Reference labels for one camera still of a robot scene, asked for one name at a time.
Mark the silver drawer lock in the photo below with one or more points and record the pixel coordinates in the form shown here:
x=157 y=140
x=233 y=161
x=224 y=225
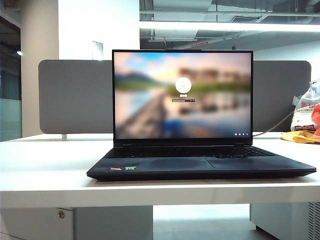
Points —
x=60 y=214

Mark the ceiling light strip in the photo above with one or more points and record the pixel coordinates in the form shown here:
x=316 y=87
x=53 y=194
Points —
x=225 y=26

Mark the white divider bracket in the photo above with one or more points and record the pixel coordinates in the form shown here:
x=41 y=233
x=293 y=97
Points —
x=64 y=136

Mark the yellow cloth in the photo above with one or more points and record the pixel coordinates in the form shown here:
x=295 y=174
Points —
x=295 y=138

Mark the red ceiling sign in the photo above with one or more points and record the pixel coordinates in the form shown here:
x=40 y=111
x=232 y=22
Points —
x=199 y=44

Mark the white drawer cabinet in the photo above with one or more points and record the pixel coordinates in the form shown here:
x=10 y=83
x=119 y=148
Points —
x=112 y=222

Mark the red orange cloth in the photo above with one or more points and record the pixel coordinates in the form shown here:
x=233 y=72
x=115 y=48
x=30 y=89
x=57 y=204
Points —
x=317 y=120

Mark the white printed plastic bag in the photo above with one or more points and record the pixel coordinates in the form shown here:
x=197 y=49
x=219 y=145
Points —
x=303 y=115

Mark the grey fabric desk divider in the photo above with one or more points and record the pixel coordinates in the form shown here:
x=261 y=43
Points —
x=75 y=100

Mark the black laptop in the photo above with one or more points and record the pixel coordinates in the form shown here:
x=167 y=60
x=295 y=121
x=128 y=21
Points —
x=182 y=100

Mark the white cabinet with vent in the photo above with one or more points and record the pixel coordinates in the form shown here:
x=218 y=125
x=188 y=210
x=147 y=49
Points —
x=282 y=217

